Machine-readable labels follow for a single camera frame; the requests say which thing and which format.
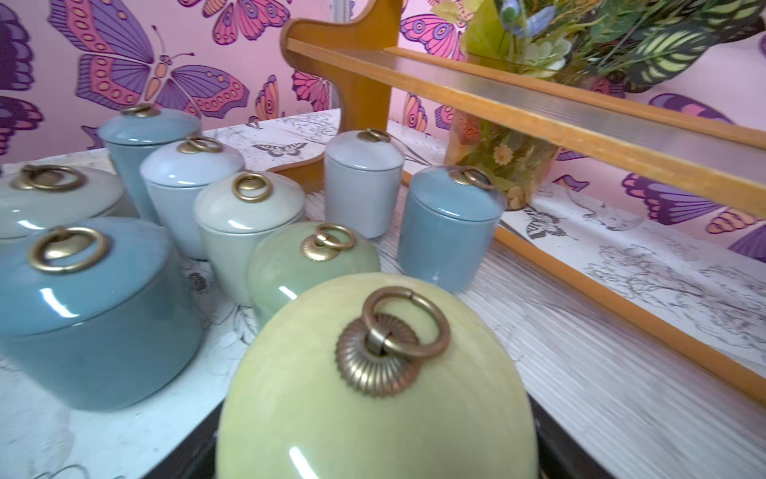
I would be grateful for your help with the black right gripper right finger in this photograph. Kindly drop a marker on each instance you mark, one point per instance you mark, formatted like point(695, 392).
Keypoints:
point(560, 456)

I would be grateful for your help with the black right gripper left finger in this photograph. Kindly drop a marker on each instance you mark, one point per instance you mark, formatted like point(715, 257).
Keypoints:
point(194, 458)

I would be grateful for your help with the yellow-green canister bottom shelf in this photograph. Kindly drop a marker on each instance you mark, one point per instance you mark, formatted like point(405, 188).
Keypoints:
point(376, 376)

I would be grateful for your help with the green canister shelf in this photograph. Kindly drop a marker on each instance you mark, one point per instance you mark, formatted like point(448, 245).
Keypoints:
point(300, 256)

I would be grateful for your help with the cream canister shelf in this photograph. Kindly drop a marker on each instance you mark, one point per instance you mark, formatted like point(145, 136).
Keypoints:
point(236, 213)

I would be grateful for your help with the blue canister bottom shelf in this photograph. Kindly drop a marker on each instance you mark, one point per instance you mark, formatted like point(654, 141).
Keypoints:
point(450, 217)

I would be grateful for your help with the large light blue canister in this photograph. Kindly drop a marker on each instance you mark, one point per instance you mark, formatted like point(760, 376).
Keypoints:
point(132, 135)

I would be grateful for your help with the white canister bottom shelf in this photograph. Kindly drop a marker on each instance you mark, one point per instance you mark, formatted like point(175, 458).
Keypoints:
point(362, 176)

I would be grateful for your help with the green leafy plant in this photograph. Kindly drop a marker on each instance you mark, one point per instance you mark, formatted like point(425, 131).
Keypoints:
point(633, 45)

